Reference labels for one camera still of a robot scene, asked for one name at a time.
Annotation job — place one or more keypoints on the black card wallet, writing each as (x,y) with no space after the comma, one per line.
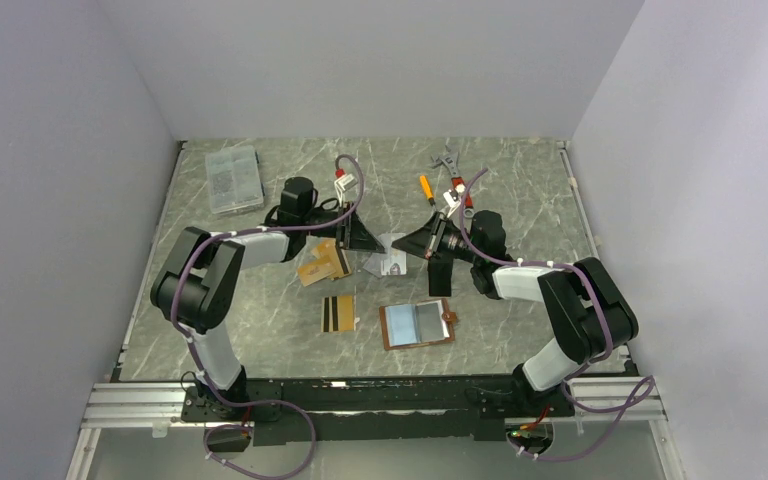
(440,277)

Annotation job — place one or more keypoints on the black aluminium base frame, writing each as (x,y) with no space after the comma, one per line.
(480,407)

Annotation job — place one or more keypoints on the gold card with stripes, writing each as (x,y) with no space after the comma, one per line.
(338,314)

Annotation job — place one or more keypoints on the orange handle screwdriver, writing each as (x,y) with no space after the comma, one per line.
(427,191)

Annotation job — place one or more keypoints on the gold card stack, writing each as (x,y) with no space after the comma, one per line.
(330,262)

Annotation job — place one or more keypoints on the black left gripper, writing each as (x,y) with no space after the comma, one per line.
(355,235)

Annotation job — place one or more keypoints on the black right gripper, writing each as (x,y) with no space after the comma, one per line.
(417,243)

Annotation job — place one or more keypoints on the clear plastic parts box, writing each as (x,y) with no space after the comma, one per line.
(234,181)

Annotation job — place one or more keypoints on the red adjustable wrench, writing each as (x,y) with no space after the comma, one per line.
(450,160)

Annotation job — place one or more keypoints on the brown leather card holder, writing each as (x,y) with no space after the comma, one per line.
(399,328)

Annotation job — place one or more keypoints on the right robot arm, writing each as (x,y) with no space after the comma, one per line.
(588,314)

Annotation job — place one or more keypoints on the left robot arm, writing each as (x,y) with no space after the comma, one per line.
(196,284)

